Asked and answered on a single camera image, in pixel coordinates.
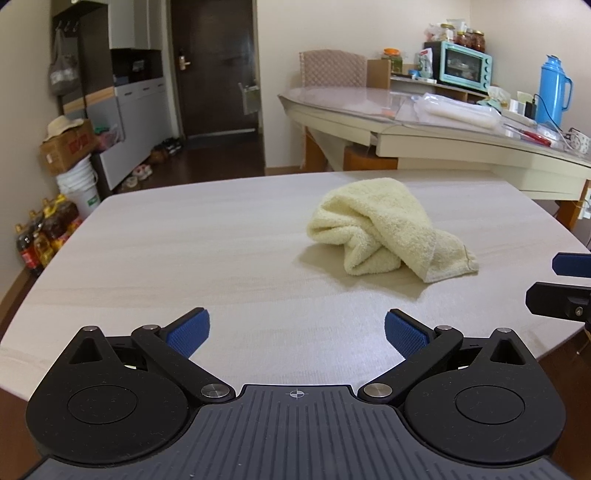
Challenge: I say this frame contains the cream yellow terry towel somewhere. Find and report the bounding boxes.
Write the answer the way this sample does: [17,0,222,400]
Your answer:
[307,178,479,284]

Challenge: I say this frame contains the cooking oil bottles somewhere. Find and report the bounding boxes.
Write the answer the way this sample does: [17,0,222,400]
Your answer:
[15,193,82,277]

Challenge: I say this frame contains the blue thermos jug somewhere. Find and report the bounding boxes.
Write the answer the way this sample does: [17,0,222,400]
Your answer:
[536,55,573,129]

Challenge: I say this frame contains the white plastic bucket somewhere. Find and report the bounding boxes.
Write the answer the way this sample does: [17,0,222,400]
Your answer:
[55,155,101,219]

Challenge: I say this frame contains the plastic wrapped white roll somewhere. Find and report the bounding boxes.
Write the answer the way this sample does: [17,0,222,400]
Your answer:
[413,93,503,131]

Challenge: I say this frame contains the shoes on floor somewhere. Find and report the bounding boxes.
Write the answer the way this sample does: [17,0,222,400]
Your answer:
[118,137,183,193]

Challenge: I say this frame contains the cardboard box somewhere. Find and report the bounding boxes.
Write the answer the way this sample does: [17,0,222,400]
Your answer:
[40,119,98,177]

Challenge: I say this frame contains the teal toaster oven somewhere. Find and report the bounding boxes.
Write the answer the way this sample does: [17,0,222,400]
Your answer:
[424,41,493,93]

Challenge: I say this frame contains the cream dining table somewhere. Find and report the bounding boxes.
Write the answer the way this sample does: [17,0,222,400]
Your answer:
[280,87,590,230]

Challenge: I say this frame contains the straw hat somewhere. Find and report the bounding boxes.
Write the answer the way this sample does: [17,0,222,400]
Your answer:
[44,115,84,142]

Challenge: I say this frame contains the grey storage cabinet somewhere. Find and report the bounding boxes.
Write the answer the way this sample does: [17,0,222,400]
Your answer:
[51,1,173,195]

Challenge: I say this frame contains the orange lid jar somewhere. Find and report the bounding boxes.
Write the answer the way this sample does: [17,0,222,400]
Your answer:
[383,48,404,75]

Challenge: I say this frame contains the hanging grey bag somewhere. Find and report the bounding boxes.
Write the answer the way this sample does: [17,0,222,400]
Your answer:
[48,28,80,97]

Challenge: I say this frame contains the quilted beige chair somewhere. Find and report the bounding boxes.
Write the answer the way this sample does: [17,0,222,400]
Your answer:
[300,49,368,88]

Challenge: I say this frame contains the dark wooden door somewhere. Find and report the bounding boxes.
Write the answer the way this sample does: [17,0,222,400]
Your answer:
[170,0,259,138]

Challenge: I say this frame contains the red handled tool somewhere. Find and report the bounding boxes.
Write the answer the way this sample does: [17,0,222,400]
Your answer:
[518,129,552,147]

